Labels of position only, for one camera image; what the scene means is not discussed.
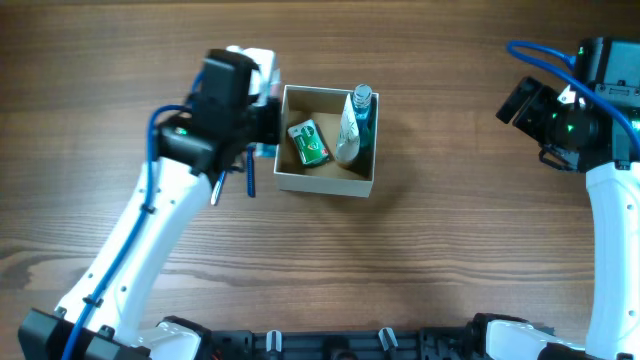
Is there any teal toothpaste tube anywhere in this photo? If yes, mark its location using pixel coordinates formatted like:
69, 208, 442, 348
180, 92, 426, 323
254, 143, 277, 158

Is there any blue left cable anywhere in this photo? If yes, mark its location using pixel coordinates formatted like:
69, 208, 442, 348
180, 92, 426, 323
60, 69, 206, 360

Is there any blue right cable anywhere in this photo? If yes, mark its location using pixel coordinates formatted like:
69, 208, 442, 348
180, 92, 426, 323
505, 39, 640, 154

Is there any blue white toothbrush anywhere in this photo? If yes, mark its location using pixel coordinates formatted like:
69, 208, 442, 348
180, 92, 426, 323
210, 171, 227, 206

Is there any blue mouthwash bottle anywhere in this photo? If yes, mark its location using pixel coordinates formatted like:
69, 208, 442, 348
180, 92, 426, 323
352, 84, 372, 152

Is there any green soap packet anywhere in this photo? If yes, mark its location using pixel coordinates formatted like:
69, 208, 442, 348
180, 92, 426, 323
287, 119, 329, 167

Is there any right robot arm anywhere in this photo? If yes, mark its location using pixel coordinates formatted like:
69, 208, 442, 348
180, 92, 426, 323
462, 37, 639, 359

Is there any white leaf-print cream tube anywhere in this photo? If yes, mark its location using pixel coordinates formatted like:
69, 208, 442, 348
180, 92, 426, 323
334, 94, 360, 167

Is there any blue disposable razor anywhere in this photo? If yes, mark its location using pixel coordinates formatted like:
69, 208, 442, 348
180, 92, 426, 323
246, 145, 256, 198

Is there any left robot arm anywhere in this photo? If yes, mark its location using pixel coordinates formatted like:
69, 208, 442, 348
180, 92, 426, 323
18, 46, 281, 359

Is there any blue cable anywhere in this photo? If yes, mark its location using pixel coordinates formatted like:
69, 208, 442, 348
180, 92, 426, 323
505, 39, 640, 154
60, 69, 206, 360

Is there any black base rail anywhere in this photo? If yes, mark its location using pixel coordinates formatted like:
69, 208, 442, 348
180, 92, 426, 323
198, 327, 489, 360

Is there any white cardboard box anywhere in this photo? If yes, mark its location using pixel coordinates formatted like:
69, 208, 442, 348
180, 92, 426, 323
274, 85, 379, 198

